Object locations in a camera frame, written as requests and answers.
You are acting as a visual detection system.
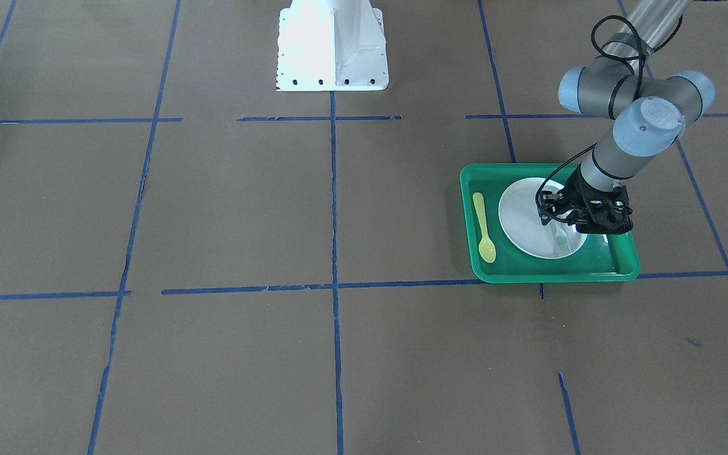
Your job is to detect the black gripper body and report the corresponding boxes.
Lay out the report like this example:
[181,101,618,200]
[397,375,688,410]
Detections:
[564,169,613,219]

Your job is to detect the white plastic fork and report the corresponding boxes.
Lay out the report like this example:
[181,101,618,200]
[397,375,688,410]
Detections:
[555,222,572,257]

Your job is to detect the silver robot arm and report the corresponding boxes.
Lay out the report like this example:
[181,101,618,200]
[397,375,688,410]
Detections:
[535,1,715,235]

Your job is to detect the white plate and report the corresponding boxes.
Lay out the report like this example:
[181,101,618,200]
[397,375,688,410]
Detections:
[497,178,588,260]

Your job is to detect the green plastic tray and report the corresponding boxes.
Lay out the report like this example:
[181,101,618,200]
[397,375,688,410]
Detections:
[459,163,641,283]

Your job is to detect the yellow plastic spoon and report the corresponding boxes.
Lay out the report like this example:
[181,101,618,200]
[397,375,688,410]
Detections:
[471,192,497,263]

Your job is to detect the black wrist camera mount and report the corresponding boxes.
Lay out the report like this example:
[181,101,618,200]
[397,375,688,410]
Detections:
[576,185,633,235]

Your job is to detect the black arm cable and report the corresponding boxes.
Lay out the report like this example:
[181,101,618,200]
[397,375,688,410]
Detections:
[536,15,684,209]

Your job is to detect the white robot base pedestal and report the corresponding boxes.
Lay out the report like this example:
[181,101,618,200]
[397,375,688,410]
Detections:
[276,1,390,92]

